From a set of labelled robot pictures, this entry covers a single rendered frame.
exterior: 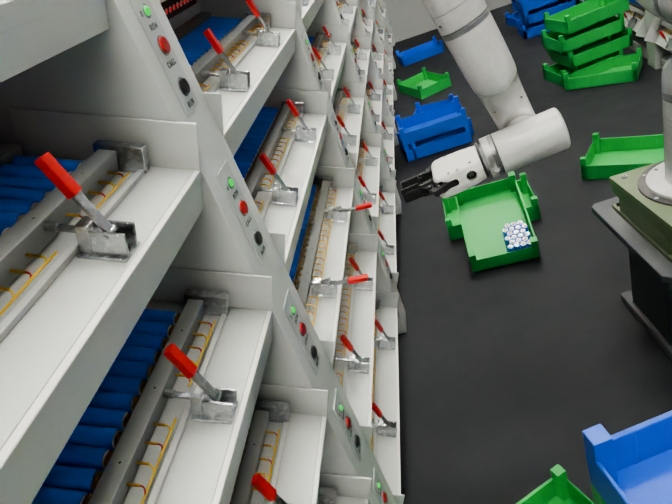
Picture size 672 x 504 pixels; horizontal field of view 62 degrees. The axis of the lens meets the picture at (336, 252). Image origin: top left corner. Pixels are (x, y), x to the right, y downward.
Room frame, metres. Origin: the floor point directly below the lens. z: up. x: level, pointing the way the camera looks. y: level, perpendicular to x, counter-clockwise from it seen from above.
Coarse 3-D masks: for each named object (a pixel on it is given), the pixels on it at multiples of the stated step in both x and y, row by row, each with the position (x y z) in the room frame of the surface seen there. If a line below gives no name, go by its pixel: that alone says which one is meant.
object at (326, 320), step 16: (320, 176) 1.24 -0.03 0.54; (336, 176) 1.24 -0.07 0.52; (352, 176) 1.23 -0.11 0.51; (352, 192) 1.21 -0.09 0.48; (336, 224) 1.07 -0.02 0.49; (336, 240) 1.00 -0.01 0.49; (320, 256) 0.95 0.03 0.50; (336, 256) 0.95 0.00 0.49; (320, 272) 0.90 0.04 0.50; (336, 272) 0.89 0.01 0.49; (320, 304) 0.80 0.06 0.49; (336, 304) 0.80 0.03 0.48; (320, 320) 0.76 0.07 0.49; (336, 320) 0.76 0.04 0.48; (320, 336) 0.72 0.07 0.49; (336, 336) 0.76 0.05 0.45
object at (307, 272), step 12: (324, 180) 1.23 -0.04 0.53; (324, 192) 1.17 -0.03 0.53; (336, 192) 1.20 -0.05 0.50; (324, 204) 1.11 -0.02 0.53; (312, 228) 1.01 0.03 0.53; (312, 240) 0.97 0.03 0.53; (312, 252) 0.93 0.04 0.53; (312, 264) 0.89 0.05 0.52; (312, 276) 0.87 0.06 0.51; (300, 288) 0.82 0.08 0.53; (312, 312) 0.77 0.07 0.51; (312, 324) 0.74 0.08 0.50
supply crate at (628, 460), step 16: (592, 432) 0.33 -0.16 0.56; (624, 432) 0.34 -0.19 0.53; (640, 432) 0.34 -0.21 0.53; (656, 432) 0.34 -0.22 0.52; (592, 448) 0.32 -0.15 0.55; (608, 448) 0.32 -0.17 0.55; (624, 448) 0.34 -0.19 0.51; (640, 448) 0.34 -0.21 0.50; (656, 448) 0.34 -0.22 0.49; (592, 464) 0.33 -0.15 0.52; (608, 464) 0.32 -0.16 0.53; (624, 464) 0.34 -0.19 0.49; (640, 464) 0.33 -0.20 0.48; (656, 464) 0.33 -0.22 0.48; (592, 480) 0.33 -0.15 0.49; (608, 480) 0.30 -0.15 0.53; (624, 480) 0.32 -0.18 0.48; (640, 480) 0.32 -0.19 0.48; (656, 480) 0.31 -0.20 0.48; (608, 496) 0.30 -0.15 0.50; (624, 496) 0.28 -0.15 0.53; (640, 496) 0.30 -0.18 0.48; (656, 496) 0.30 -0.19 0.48
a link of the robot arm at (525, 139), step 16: (544, 112) 0.97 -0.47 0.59; (512, 128) 0.98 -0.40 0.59; (528, 128) 0.95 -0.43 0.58; (544, 128) 0.94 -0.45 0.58; (560, 128) 0.92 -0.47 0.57; (496, 144) 0.97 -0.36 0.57; (512, 144) 0.95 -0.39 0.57; (528, 144) 0.94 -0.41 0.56; (544, 144) 0.93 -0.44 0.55; (560, 144) 0.92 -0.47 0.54; (512, 160) 0.95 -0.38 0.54; (528, 160) 0.94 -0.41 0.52
